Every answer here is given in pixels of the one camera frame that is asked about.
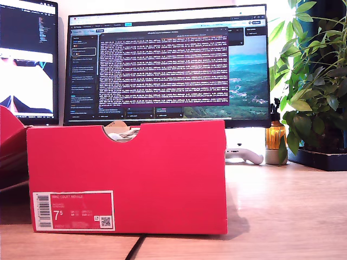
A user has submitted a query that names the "small black computer monitor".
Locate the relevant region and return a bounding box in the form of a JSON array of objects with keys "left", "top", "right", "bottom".
[{"left": 0, "top": 0, "right": 60, "bottom": 126}]

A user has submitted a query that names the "green leafy houseplant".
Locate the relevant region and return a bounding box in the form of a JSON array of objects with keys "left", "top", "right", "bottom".
[{"left": 271, "top": 0, "right": 347, "bottom": 155}]

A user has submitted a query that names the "white game controller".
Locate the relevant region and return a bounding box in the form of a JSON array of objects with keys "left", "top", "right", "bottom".
[{"left": 224, "top": 142, "right": 264, "bottom": 165}]

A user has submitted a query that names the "black cable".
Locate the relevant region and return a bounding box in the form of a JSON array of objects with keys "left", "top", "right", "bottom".
[{"left": 125, "top": 236, "right": 147, "bottom": 260}]

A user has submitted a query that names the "dark teal curtain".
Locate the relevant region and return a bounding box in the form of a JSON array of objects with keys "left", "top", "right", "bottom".
[{"left": 297, "top": 0, "right": 347, "bottom": 82}]

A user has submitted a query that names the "amber pump bottle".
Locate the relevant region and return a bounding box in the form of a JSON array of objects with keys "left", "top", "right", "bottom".
[{"left": 265, "top": 97, "right": 287, "bottom": 150}]

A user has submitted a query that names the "red shoebox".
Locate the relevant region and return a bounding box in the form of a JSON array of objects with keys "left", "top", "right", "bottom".
[{"left": 26, "top": 120, "right": 228, "bottom": 235}]

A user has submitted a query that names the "red shoebox lid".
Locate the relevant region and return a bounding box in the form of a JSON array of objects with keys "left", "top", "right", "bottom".
[{"left": 0, "top": 105, "right": 31, "bottom": 192}]

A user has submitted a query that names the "brown cardboard insert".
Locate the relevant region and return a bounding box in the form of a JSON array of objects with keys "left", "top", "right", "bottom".
[{"left": 104, "top": 121, "right": 128, "bottom": 131}]

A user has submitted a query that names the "large black computer monitor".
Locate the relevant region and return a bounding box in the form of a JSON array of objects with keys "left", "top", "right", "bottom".
[{"left": 62, "top": 4, "right": 272, "bottom": 129}]

